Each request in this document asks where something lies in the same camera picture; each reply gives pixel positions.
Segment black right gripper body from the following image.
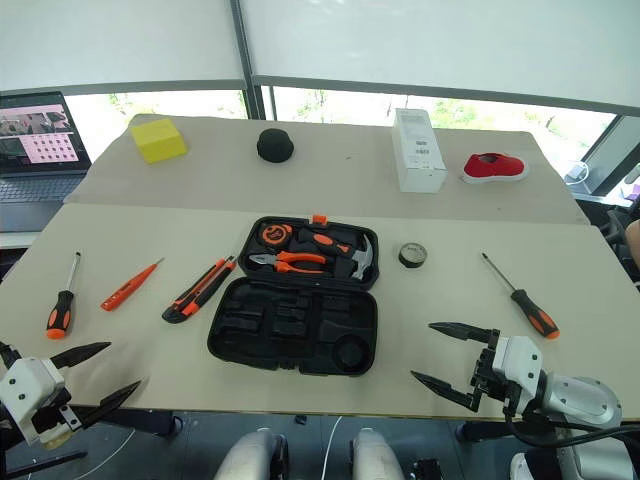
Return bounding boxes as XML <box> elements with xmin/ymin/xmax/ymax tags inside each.
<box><xmin>468</xmin><ymin>328</ymin><xmax>522</xmax><ymax>419</ymax></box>

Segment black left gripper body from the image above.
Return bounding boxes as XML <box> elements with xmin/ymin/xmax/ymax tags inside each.
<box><xmin>49</xmin><ymin>388</ymin><xmax>85</xmax><ymax>437</ymax></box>

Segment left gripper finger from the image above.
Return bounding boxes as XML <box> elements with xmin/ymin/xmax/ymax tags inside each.
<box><xmin>49</xmin><ymin>341</ymin><xmax>112</xmax><ymax>371</ymax></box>
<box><xmin>74</xmin><ymin>378</ymin><xmax>144</xmax><ymax>432</ymax></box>

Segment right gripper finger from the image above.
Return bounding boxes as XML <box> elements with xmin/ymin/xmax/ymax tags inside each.
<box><xmin>410</xmin><ymin>370</ymin><xmax>477</xmax><ymax>413</ymax></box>
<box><xmin>428</xmin><ymin>321</ymin><xmax>495</xmax><ymax>346</ymax></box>

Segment slotted screwdriver orange black handle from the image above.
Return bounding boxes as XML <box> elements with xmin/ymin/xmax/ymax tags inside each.
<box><xmin>45</xmin><ymin>251</ymin><xmax>83</xmax><ymax>341</ymax></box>

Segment Phillips screwdriver orange black handle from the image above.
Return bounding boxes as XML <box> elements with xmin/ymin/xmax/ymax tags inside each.
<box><xmin>480</xmin><ymin>252</ymin><xmax>561</xmax><ymax>341</ymax></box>

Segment orange voltage tester pen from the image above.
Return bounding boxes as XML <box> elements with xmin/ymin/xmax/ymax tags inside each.
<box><xmin>99</xmin><ymin>257</ymin><xmax>166</xmax><ymax>313</ymax></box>

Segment black electrical tape roll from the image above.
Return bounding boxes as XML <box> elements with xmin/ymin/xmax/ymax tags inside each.
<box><xmin>397</xmin><ymin>241</ymin><xmax>430</xmax><ymax>270</ymax></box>

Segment orange black utility knife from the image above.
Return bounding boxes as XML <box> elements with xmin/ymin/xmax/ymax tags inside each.
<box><xmin>161</xmin><ymin>255</ymin><xmax>238</xmax><ymax>324</ymax></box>

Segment black tool case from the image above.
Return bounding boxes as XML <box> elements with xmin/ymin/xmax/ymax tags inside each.
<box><xmin>206</xmin><ymin>214</ymin><xmax>382</xmax><ymax>379</ymax></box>

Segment silver rounded robot leg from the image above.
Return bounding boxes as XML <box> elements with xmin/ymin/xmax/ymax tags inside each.
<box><xmin>349</xmin><ymin>427</ymin><xmax>403</xmax><ymax>480</ymax></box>
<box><xmin>213</xmin><ymin>428</ymin><xmax>291</xmax><ymax>480</ymax></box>

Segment red slip-on shoe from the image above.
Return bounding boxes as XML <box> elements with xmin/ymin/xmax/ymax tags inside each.
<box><xmin>460</xmin><ymin>151</ymin><xmax>532</xmax><ymax>185</ymax></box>

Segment white cardboard box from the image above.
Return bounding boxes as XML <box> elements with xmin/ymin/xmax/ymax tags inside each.
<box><xmin>390</xmin><ymin>107</ymin><xmax>449</xmax><ymax>194</ymax></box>

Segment black office chair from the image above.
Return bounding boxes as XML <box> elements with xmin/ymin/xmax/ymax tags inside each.
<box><xmin>596</xmin><ymin>208</ymin><xmax>640</xmax><ymax>294</ymax></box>

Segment small white device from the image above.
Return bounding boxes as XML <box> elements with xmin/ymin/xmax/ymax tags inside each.
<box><xmin>564</xmin><ymin>160</ymin><xmax>592</xmax><ymax>188</ymax></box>

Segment orange black tape measure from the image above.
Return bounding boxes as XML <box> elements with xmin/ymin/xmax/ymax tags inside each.
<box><xmin>259</xmin><ymin>222</ymin><xmax>294</xmax><ymax>248</ymax></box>

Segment open laptop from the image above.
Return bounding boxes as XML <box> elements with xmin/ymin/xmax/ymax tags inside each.
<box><xmin>0</xmin><ymin>90</ymin><xmax>93</xmax><ymax>234</ymax></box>

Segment yellow block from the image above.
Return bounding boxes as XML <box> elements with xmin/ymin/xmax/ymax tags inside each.
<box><xmin>130</xmin><ymin>117</ymin><xmax>190</xmax><ymax>166</ymax></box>

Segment black round knob object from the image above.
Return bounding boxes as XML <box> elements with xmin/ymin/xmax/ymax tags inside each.
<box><xmin>255</xmin><ymin>127</ymin><xmax>297</xmax><ymax>164</ymax></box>

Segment white roller blind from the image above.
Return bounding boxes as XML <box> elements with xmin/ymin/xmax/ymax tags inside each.
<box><xmin>0</xmin><ymin>0</ymin><xmax>247</xmax><ymax>95</ymax></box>
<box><xmin>238</xmin><ymin>0</ymin><xmax>640</xmax><ymax>117</ymax></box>

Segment grey window mullion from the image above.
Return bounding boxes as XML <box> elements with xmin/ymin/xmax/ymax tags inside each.
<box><xmin>227</xmin><ymin>0</ymin><xmax>267</xmax><ymax>121</ymax></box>

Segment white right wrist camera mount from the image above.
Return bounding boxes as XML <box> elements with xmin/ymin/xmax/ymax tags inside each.
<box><xmin>491</xmin><ymin>335</ymin><xmax>547</xmax><ymax>416</ymax></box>

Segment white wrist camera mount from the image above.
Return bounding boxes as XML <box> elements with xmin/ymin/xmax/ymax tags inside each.
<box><xmin>0</xmin><ymin>355</ymin><xmax>68</xmax><ymax>447</ymax></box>
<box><xmin>491</xmin><ymin>335</ymin><xmax>547</xmax><ymax>416</ymax></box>

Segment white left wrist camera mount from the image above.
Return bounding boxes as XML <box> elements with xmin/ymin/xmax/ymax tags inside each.
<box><xmin>0</xmin><ymin>355</ymin><xmax>68</xmax><ymax>447</ymax></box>

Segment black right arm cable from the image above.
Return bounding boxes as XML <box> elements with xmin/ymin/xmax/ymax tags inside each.
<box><xmin>501</xmin><ymin>399</ymin><xmax>640</xmax><ymax>449</ymax></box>

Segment thin white cable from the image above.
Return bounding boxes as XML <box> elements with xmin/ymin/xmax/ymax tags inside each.
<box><xmin>321</xmin><ymin>413</ymin><xmax>347</xmax><ymax>480</ymax></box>

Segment claw hammer orange black handle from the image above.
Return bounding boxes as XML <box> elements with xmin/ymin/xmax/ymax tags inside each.
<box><xmin>298</xmin><ymin>228</ymin><xmax>376</xmax><ymax>281</ymax></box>

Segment orange handled pliers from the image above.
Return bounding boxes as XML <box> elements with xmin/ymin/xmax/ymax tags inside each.
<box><xmin>247</xmin><ymin>249</ymin><xmax>328</xmax><ymax>275</ymax></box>

